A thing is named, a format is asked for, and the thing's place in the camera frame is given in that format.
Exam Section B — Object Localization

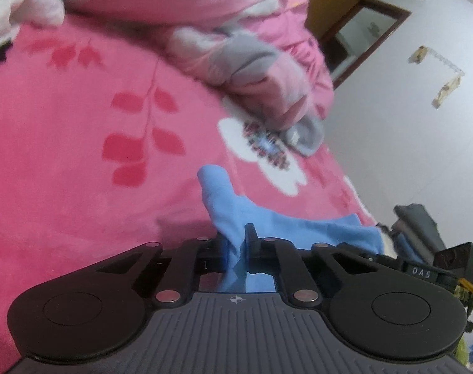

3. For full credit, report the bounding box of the light blue t-shirt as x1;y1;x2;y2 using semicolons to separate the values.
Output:
197;165;384;293

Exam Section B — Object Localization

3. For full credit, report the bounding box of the stack of dark folded clothes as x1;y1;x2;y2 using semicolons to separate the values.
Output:
377;204;446;265

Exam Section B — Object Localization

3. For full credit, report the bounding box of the pink floral fleece blanket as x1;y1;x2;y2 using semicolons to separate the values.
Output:
0;15;373;373

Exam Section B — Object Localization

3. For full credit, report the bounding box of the pink grey white duvet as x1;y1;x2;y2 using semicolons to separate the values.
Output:
65;0;334;157

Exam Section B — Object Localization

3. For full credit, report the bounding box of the wooden framed mirror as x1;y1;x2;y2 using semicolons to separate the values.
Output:
306;0;411;88

